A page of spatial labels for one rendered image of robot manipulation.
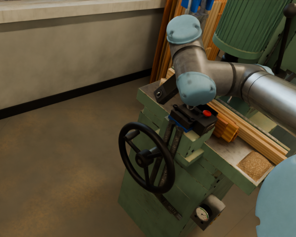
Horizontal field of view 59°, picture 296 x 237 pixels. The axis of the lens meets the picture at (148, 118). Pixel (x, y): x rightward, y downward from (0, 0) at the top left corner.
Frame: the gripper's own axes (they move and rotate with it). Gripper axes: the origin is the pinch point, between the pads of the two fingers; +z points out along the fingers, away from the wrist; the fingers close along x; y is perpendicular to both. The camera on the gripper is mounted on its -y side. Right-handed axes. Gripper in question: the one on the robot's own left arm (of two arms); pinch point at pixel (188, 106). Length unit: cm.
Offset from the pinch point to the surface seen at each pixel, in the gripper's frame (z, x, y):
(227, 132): 17.3, -7.0, 11.4
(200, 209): 31.6, -27.2, -8.1
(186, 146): 8.5, -9.5, -5.1
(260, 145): 21.7, -14.3, 21.1
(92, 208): 83, 2, -71
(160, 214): 65, -18, -28
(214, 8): 95, 134, 68
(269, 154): 22.8, -18.6, 22.5
